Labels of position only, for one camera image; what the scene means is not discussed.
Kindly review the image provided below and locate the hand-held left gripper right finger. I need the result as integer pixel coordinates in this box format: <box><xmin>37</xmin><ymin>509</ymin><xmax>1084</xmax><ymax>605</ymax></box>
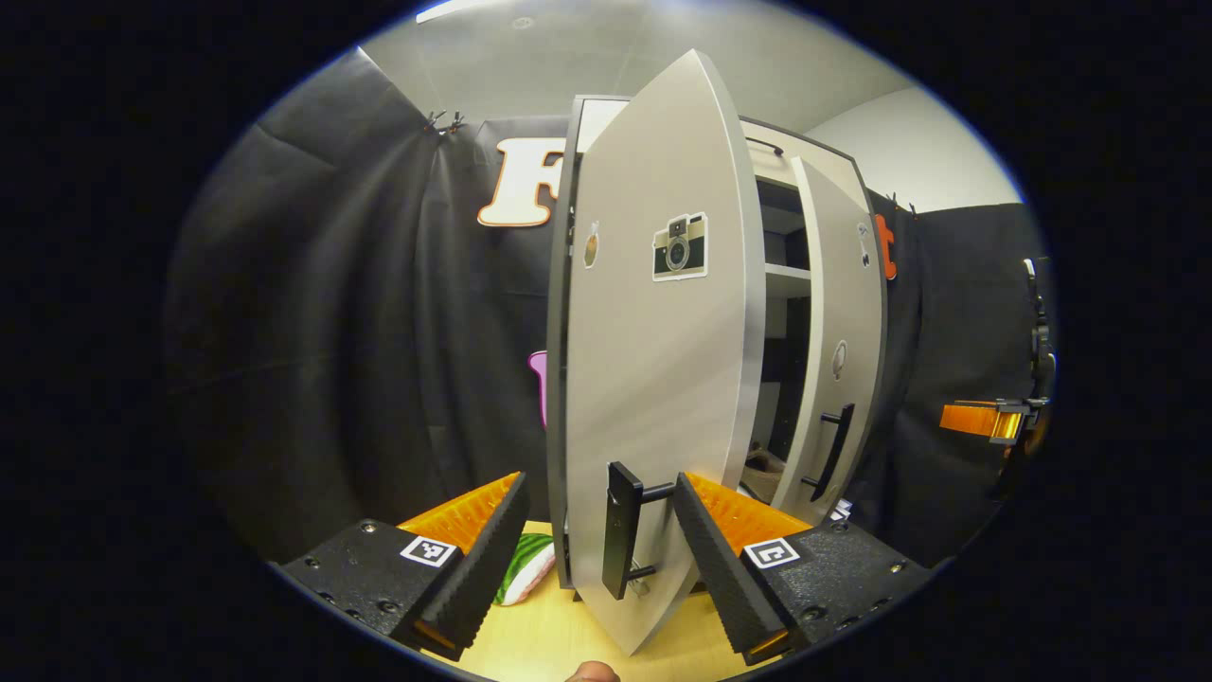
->
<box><xmin>674</xmin><ymin>471</ymin><xmax>934</xmax><ymax>666</ymax></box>

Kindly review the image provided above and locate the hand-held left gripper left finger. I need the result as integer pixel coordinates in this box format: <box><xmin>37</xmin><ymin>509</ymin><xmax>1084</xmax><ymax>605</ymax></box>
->
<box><xmin>279</xmin><ymin>471</ymin><xmax>531</xmax><ymax>662</ymax></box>

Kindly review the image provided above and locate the grey cabinet door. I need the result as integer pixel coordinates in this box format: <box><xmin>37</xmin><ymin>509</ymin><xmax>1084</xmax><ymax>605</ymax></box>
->
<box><xmin>772</xmin><ymin>156</ymin><xmax>886</xmax><ymax>527</ymax></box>
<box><xmin>563</xmin><ymin>49</ymin><xmax>766</xmax><ymax>656</ymax></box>

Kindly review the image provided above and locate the grey white shoe cabinet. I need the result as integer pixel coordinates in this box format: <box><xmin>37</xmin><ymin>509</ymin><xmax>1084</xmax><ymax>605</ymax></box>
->
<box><xmin>547</xmin><ymin>49</ymin><xmax>891</xmax><ymax>656</ymax></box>

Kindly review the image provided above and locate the white cabinet shelf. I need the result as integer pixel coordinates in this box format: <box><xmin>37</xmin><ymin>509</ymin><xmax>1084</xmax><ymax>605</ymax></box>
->
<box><xmin>765</xmin><ymin>263</ymin><xmax>813</xmax><ymax>299</ymax></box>

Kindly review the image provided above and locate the watermelon slice toy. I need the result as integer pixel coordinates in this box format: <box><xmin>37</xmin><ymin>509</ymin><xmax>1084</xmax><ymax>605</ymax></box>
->
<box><xmin>492</xmin><ymin>532</ymin><xmax>558</xmax><ymax>607</ymax></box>

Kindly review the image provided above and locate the black door handle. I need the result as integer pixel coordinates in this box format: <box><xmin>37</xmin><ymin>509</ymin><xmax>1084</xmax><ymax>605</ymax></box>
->
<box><xmin>803</xmin><ymin>404</ymin><xmax>855</xmax><ymax>503</ymax></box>
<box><xmin>602</xmin><ymin>461</ymin><xmax>678</xmax><ymax>601</ymax></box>

